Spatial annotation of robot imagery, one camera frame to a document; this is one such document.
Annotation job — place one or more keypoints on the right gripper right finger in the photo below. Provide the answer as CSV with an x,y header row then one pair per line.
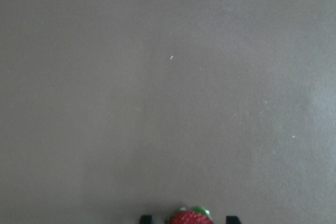
x,y
232,220

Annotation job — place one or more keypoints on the red strawberry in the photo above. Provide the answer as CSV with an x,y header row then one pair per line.
x,y
193,215

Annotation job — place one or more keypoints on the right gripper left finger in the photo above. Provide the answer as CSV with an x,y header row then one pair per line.
x,y
146,219

